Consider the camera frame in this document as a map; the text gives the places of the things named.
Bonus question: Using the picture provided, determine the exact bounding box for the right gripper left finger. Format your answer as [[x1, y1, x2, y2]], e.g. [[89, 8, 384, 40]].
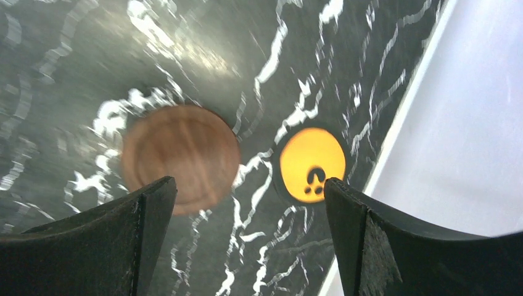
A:
[[1, 176, 177, 295]]

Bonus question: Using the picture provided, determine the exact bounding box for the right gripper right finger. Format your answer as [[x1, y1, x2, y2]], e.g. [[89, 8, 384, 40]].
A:
[[324, 178, 522, 295]]

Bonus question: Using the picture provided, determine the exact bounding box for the orange black round coaster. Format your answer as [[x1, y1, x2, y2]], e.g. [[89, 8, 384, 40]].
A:
[[271, 120, 351, 205]]

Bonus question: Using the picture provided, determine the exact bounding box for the dark brown wooden coaster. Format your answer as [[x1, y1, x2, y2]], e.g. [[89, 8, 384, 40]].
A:
[[121, 105, 241, 216]]

